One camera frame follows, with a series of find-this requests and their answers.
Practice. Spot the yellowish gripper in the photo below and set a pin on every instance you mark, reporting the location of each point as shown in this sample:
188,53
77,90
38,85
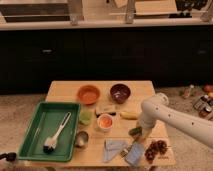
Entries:
145,132

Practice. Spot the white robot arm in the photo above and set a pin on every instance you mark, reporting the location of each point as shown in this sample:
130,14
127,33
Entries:
156,108

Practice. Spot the orange bowl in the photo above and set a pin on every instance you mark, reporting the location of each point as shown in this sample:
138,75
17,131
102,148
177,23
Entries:
88,94

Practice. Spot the red grape bunch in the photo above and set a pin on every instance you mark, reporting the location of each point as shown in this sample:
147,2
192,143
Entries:
156,147

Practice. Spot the blue sponge pad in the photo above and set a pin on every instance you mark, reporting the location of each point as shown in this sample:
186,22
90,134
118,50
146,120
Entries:
134,161

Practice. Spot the yellow banana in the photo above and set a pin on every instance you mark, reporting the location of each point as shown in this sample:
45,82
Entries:
129,115

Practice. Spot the metal spatula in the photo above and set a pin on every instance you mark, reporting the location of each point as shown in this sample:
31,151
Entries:
128,148

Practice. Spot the blue cloth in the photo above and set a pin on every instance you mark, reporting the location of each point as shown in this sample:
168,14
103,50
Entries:
112,148

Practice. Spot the wooden table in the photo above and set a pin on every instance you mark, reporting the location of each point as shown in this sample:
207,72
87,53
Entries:
66,91

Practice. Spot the small white orange cup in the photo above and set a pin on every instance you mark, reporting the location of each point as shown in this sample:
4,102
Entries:
105,122

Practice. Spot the tan sponge block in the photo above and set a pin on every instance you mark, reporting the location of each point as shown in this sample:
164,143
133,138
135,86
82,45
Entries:
105,109

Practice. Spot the light green cup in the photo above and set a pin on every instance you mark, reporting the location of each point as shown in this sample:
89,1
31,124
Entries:
85,117

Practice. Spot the metal measuring cup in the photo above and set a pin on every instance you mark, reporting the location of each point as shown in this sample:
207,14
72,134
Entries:
82,139

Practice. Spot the black cabinet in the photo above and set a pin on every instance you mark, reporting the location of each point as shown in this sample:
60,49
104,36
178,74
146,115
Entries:
168,56

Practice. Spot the green plastic tray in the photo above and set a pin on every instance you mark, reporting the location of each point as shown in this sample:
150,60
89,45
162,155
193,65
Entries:
45,122

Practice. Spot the black object at corner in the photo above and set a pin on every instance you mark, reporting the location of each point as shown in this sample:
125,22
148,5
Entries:
10,157

